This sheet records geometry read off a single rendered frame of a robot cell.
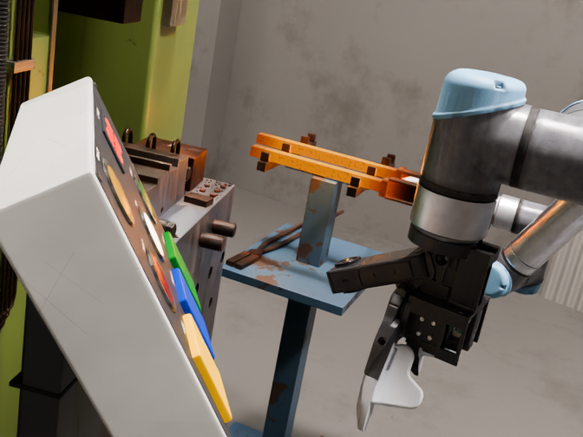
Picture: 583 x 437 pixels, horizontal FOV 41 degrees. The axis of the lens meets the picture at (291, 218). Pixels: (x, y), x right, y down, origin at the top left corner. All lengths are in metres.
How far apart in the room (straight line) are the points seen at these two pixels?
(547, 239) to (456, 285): 0.81
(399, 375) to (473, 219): 0.17
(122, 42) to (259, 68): 2.91
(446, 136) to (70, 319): 0.36
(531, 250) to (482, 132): 0.88
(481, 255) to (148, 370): 0.32
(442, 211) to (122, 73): 0.97
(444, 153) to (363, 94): 3.43
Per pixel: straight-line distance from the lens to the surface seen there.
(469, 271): 0.75
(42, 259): 0.57
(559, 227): 1.54
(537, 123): 0.71
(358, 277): 0.79
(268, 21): 4.41
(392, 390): 0.77
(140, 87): 1.56
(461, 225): 0.73
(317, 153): 1.80
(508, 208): 1.70
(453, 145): 0.71
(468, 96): 0.71
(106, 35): 1.58
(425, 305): 0.76
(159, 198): 1.28
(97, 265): 0.57
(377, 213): 4.20
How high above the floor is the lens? 1.36
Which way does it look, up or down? 19 degrees down
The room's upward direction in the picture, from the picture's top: 10 degrees clockwise
